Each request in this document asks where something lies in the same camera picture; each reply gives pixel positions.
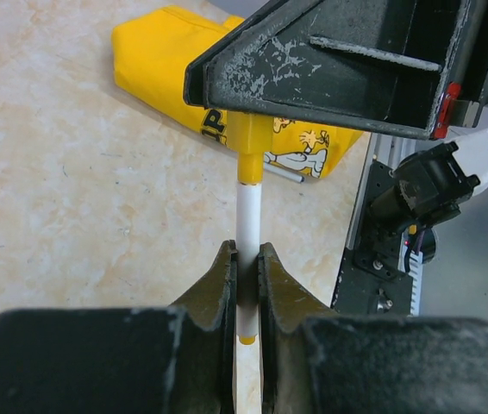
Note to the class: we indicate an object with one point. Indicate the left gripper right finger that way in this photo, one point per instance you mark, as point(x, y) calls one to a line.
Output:
point(317, 361)

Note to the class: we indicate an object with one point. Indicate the yellow cloth bag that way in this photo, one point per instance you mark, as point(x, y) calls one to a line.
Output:
point(151, 54)

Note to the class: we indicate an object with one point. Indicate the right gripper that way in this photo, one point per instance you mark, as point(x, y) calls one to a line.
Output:
point(466, 93)

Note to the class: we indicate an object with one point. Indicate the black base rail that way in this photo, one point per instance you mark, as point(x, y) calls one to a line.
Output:
point(378, 277)

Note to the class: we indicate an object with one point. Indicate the white blue marker pen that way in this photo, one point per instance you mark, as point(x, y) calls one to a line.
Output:
point(295, 177)

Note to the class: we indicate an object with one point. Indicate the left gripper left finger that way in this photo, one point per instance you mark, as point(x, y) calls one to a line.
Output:
point(174, 359)

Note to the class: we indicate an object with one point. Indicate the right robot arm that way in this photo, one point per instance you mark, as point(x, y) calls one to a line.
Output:
point(428, 187)

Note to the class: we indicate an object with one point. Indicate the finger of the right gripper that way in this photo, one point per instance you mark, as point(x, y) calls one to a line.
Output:
point(377, 66)

